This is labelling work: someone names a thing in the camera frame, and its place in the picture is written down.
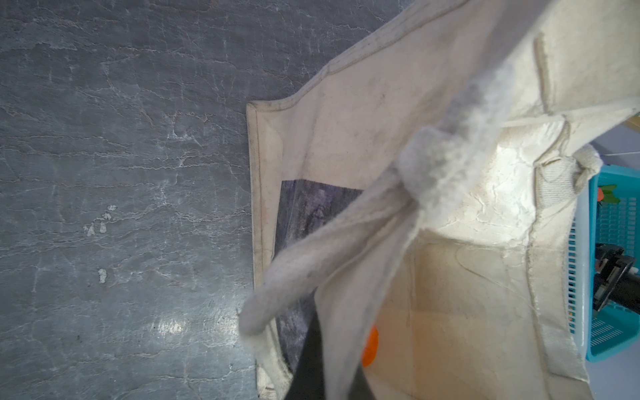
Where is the orange fruit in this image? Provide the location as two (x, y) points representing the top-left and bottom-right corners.
(361, 326), (379, 368)

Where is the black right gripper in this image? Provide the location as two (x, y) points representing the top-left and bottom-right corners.
(593, 243), (639, 314)

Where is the teal plastic vegetable basket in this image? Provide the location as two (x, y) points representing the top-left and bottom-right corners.
(586, 165), (639, 363)

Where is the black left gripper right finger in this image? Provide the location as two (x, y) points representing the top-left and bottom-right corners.
(347, 365), (376, 400)

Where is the white plastic fruit basket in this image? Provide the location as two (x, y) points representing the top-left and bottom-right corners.
(568, 189), (593, 358)

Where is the cream canvas grocery bag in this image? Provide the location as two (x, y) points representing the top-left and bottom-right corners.
(238, 1), (639, 399)

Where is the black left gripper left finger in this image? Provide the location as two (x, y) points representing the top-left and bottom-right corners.
(284, 314), (325, 400)

